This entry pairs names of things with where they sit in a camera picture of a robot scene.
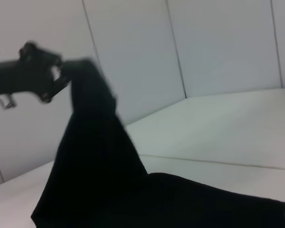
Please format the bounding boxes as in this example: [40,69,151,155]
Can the black shirt with FREE print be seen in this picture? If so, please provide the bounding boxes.
[30,56,285,228]

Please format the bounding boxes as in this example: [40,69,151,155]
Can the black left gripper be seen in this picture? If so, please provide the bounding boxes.
[0,40,71,103]

